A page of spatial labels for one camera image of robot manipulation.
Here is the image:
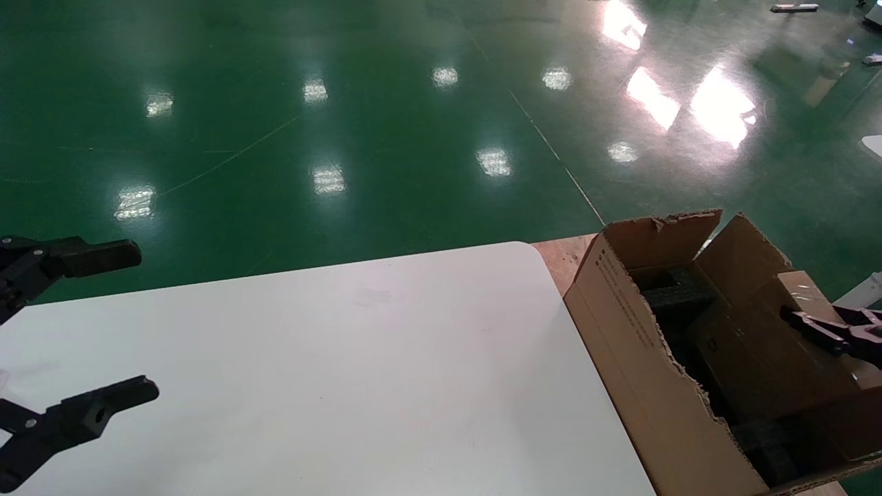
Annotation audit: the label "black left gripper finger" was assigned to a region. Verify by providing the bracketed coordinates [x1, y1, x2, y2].
[0, 236, 143, 325]
[0, 376, 161, 494]

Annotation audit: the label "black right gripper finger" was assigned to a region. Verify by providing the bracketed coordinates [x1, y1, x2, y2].
[779, 305, 882, 370]

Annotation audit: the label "small brown cardboard box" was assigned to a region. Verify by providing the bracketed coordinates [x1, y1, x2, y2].
[689, 271, 882, 422]

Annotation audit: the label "big brown cardboard box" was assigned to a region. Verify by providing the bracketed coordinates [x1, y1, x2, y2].
[564, 209, 882, 496]

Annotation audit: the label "white panel corner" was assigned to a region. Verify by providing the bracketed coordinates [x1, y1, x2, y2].
[832, 272, 882, 311]

